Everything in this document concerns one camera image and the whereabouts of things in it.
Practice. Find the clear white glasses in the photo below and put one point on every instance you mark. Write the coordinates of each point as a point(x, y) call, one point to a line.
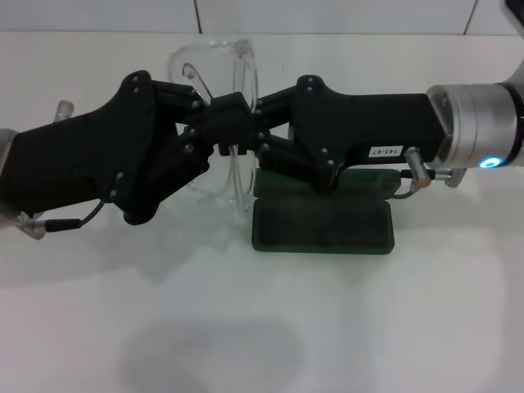
point(245, 61)

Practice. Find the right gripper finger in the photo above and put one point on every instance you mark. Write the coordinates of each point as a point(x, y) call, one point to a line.
point(229, 110)
point(233, 137)

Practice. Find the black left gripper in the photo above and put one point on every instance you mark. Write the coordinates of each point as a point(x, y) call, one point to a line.
point(82, 163)

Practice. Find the green glasses case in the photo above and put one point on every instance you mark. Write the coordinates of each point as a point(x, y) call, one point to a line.
point(323, 229)

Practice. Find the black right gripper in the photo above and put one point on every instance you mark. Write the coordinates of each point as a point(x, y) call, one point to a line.
point(368, 127)

